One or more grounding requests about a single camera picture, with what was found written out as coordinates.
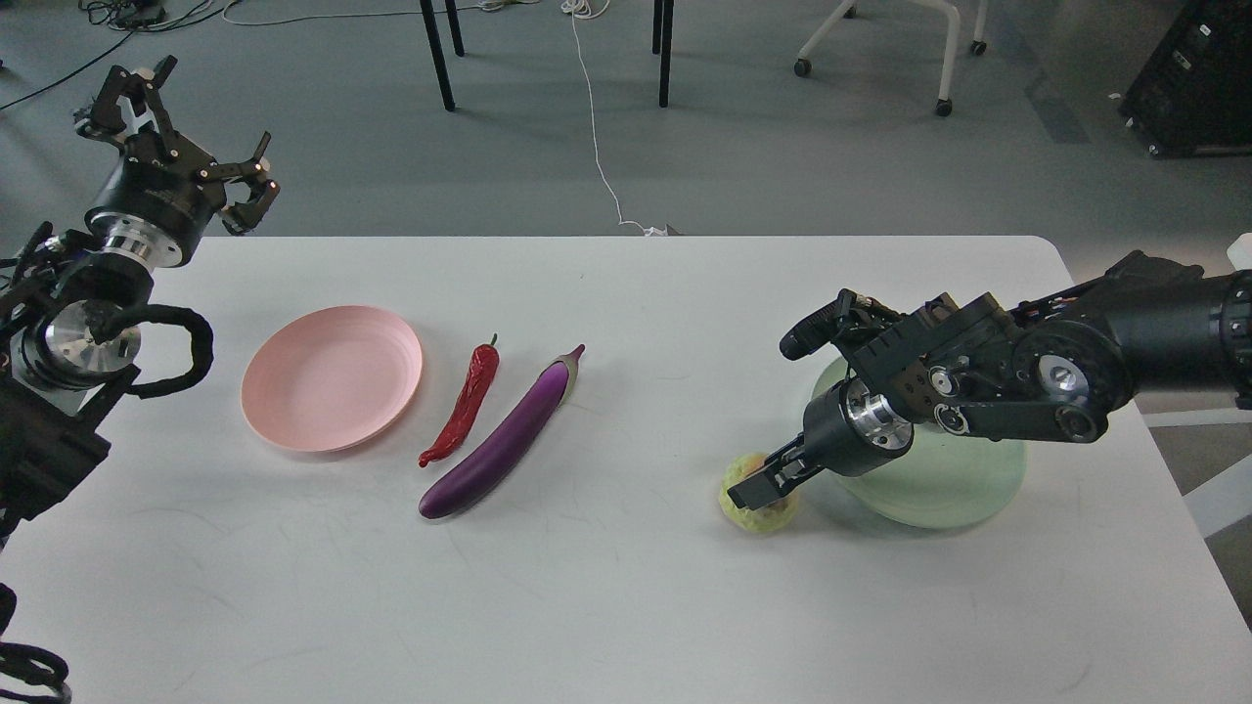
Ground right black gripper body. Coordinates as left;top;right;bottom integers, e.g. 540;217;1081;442
803;377;914;479

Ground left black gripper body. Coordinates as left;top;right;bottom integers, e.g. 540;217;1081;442
86;152;225;268

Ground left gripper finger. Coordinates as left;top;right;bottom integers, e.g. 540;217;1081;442
74;55;189;163
205;132;279;237

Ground yellow green apple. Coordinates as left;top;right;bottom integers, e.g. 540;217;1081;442
717;452;800;534

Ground purple eggplant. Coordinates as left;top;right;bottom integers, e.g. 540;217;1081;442
419;344;586;520

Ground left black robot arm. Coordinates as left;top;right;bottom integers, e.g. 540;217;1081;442
1;55;279;537

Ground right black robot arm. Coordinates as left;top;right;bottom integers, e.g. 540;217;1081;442
726;251;1251;509

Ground green plate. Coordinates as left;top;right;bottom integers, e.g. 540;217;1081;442
810;356;1029;531

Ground pink plate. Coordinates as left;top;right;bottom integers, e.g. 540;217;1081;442
239;306;424;452

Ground black table leg left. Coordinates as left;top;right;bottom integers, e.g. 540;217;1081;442
419;0;466;111

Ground black table leg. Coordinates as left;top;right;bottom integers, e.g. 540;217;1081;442
651;0;676;109
419;0;466;111

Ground red chili pepper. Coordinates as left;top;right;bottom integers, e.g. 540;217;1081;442
419;333;501;467

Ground white rolling chair base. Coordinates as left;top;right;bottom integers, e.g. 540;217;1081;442
794;0;992;116

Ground black table leg right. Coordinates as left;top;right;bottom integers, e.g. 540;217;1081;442
651;0;676;109

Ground black equipment case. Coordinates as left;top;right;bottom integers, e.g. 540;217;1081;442
1119;1;1251;157

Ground black cables on floor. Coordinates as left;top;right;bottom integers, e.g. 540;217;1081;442
0;0;235;114

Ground white cable on floor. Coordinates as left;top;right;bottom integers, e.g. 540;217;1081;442
561;0;682;238

